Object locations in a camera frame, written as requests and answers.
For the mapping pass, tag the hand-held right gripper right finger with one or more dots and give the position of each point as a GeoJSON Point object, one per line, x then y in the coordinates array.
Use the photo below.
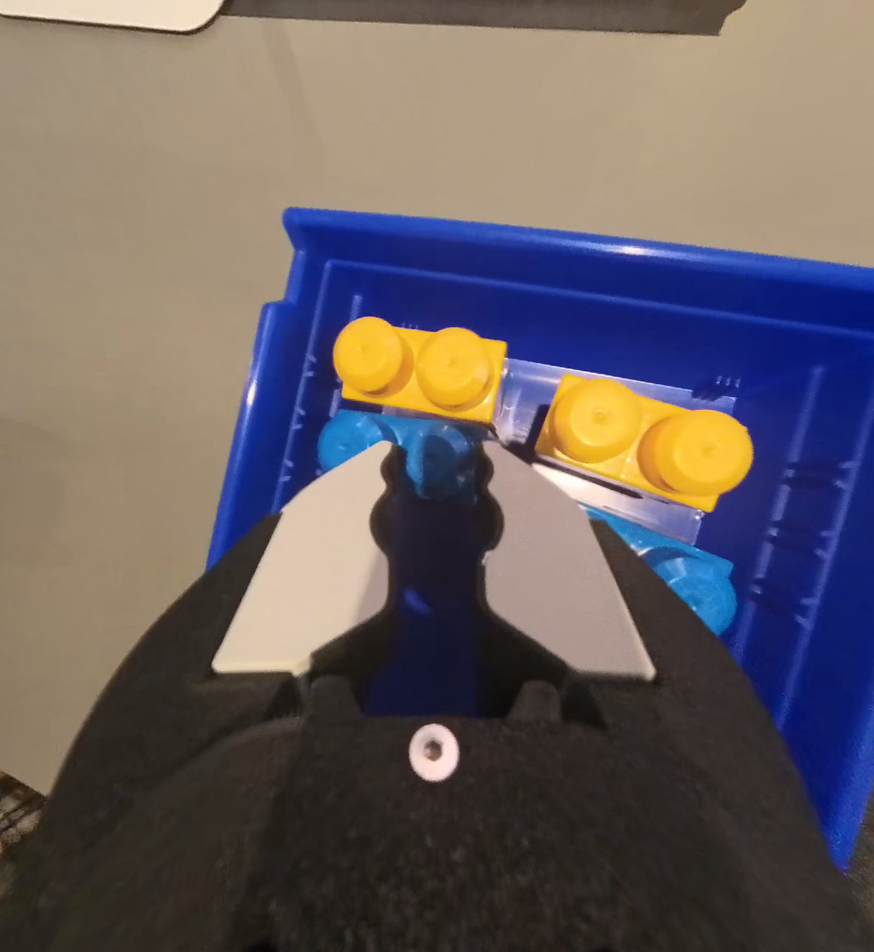
{"type": "Point", "coordinates": [563, 587]}

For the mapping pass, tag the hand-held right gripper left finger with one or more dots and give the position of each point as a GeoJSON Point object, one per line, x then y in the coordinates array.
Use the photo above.
{"type": "Point", "coordinates": [310, 587]}

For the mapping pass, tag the blue plastic bin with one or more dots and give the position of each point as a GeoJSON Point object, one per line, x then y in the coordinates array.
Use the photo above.
{"type": "Point", "coordinates": [630, 297]}

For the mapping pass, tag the white pad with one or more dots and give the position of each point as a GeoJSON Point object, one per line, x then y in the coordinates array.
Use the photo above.
{"type": "Point", "coordinates": [109, 11]}

